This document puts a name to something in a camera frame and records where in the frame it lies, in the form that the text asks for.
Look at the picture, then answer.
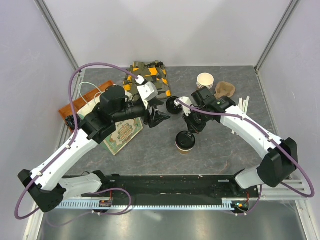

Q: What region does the orange wooden tray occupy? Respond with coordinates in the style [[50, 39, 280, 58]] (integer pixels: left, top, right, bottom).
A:
[[58, 80, 114, 124]]

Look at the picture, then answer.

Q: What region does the white wrapped straw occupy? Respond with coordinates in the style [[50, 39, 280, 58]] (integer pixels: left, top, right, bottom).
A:
[[231, 98, 243, 136], [238, 98, 247, 114], [243, 96, 250, 114]]

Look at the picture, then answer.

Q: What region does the brown pulp cup carrier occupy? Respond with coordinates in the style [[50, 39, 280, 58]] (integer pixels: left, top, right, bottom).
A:
[[214, 81, 236, 99]]

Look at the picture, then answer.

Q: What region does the black lid stack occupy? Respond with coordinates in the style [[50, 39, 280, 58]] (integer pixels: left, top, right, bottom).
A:
[[166, 96, 183, 115]]

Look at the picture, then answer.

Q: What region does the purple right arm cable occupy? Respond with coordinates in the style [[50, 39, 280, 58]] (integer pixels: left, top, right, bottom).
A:
[[174, 97, 316, 218]]

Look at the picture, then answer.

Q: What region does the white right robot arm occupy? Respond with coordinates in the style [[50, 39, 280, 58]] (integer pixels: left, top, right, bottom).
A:
[[174, 87, 298, 197]]

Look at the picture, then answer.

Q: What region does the brown paper coffee cup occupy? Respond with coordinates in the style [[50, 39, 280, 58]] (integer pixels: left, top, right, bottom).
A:
[[176, 145, 193, 155]]

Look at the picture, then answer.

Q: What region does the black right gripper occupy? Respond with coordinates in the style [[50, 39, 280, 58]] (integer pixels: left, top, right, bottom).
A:
[[182, 106, 210, 135]]

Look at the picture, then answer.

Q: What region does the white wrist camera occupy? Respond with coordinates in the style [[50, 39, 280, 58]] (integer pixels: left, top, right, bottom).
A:
[[136, 75, 158, 102], [174, 96, 192, 117]]

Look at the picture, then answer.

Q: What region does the grey slotted cable duct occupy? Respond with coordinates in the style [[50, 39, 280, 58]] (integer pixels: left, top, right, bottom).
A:
[[55, 198, 249, 211]]

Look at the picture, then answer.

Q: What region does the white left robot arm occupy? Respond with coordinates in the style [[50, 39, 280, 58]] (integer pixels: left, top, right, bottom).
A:
[[18, 82, 170, 213]]

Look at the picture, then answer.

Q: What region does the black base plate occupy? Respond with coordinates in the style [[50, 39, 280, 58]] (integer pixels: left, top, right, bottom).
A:
[[81, 173, 260, 200]]

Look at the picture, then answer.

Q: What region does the paper cup stack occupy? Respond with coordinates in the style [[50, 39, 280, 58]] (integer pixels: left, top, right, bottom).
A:
[[196, 72, 215, 90]]

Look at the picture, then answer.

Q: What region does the camouflage folded cloth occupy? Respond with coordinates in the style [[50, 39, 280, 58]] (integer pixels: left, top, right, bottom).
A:
[[123, 60, 172, 100]]

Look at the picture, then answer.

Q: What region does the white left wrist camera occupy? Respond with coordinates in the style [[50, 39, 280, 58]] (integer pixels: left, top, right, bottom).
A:
[[136, 75, 158, 102]]

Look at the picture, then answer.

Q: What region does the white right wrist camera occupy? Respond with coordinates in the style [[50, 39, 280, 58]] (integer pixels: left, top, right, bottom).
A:
[[174, 96, 192, 117]]

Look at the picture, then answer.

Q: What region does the green patterned paper bag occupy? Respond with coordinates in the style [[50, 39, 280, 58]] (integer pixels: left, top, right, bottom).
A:
[[77, 82, 143, 156]]

